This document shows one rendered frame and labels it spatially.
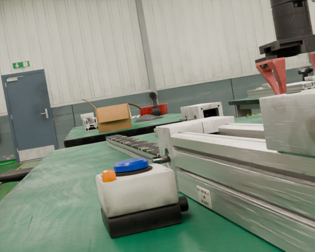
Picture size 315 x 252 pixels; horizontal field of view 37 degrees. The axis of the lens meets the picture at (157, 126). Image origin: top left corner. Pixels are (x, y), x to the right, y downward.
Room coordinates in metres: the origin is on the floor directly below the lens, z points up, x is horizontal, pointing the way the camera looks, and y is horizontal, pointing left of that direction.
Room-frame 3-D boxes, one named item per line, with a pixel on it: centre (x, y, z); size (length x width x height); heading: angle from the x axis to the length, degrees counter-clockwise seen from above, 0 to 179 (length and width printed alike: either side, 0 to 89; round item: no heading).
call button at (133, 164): (0.54, 0.04, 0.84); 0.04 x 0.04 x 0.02
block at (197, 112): (1.71, -0.17, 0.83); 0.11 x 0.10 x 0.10; 106
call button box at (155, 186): (0.54, 0.03, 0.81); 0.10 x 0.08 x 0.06; 102
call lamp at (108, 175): (0.51, 0.06, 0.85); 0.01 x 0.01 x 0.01
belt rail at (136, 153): (1.35, 0.08, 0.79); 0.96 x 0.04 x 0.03; 12
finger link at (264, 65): (0.77, -0.22, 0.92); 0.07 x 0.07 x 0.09; 12
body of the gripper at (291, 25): (0.77, -0.24, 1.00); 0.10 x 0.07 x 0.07; 102
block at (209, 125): (0.73, -0.04, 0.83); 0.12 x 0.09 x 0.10; 102
